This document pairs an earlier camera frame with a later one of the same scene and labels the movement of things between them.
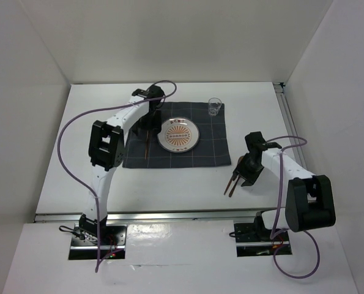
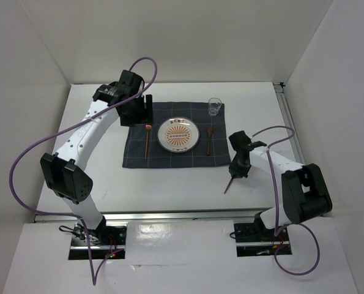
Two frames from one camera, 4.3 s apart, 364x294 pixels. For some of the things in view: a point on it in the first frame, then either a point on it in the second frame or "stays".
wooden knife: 228,185 stays
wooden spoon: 237,182 to 210,132
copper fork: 147,145 stays
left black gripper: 155,125 to 145,115
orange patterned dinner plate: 178,135 stays
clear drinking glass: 214,104 stays
